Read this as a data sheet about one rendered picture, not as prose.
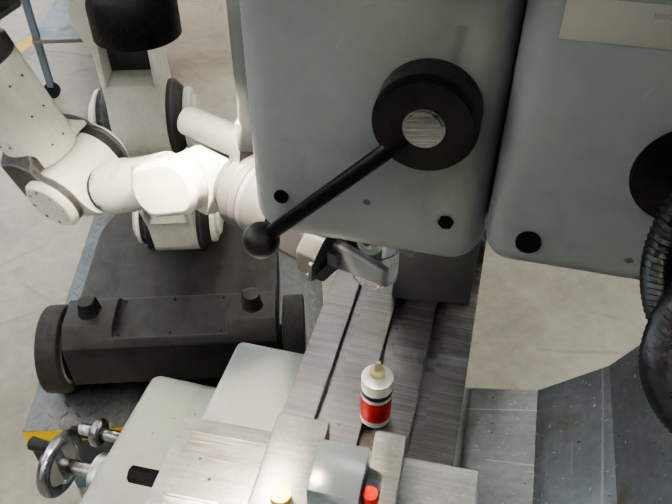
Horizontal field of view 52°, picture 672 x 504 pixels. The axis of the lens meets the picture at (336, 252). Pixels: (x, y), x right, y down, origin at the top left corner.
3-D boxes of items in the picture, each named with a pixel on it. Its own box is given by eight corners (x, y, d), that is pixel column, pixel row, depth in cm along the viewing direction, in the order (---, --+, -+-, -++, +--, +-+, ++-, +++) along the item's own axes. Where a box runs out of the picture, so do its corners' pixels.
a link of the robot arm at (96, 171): (155, 226, 85) (77, 234, 98) (199, 170, 90) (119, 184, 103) (96, 163, 79) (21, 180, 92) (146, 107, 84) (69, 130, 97)
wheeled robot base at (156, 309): (115, 220, 202) (88, 121, 180) (290, 213, 205) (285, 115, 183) (64, 395, 154) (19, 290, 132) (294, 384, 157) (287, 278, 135)
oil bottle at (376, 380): (356, 425, 89) (358, 371, 82) (363, 400, 92) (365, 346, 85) (387, 432, 88) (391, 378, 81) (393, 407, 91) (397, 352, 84)
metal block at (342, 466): (307, 520, 70) (305, 489, 66) (321, 469, 75) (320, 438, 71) (357, 531, 69) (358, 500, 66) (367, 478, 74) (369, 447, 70)
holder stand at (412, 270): (391, 298, 106) (398, 194, 93) (399, 213, 123) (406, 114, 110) (469, 305, 105) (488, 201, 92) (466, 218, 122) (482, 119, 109)
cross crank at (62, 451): (28, 505, 119) (7, 468, 111) (65, 448, 127) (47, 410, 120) (111, 527, 116) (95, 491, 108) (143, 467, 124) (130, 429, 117)
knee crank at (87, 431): (64, 446, 138) (56, 428, 134) (79, 421, 143) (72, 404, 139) (163, 470, 134) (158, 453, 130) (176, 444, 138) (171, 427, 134)
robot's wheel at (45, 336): (71, 344, 169) (49, 286, 156) (91, 343, 169) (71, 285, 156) (51, 412, 154) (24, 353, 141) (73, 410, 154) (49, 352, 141)
